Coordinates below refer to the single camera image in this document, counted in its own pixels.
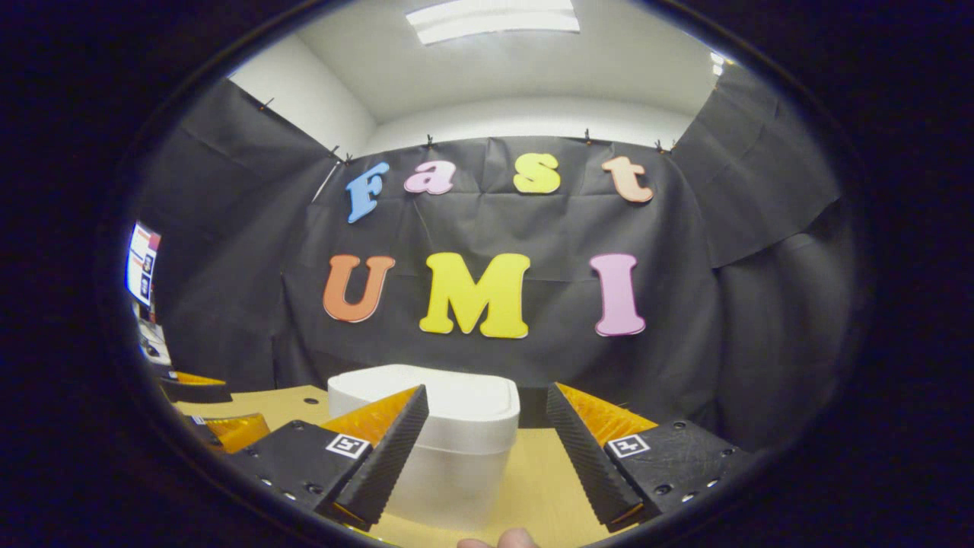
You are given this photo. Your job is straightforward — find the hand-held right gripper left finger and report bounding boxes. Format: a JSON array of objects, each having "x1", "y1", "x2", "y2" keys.
[{"x1": 227, "y1": 384, "x2": 430, "y2": 532}]

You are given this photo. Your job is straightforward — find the white side table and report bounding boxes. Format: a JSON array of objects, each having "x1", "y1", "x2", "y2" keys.
[{"x1": 137, "y1": 320, "x2": 174, "y2": 368}]

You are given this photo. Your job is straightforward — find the black backdrop cloth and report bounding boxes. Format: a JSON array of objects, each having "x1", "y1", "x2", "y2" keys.
[{"x1": 126, "y1": 76, "x2": 857, "y2": 454}]

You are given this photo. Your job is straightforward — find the computer monitor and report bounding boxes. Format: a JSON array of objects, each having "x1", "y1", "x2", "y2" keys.
[{"x1": 125, "y1": 221, "x2": 163, "y2": 308}]

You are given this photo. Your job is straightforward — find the white desktop garbage bin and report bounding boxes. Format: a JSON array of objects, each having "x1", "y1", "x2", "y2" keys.
[{"x1": 327, "y1": 364, "x2": 521, "y2": 532}]

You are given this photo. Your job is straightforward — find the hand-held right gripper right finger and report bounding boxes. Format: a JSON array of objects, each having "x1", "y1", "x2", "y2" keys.
[{"x1": 546, "y1": 382, "x2": 754, "y2": 534}]

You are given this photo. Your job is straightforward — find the large ceiling light panel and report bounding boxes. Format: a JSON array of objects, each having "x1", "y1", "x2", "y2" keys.
[{"x1": 406, "y1": 0, "x2": 581, "y2": 46}]

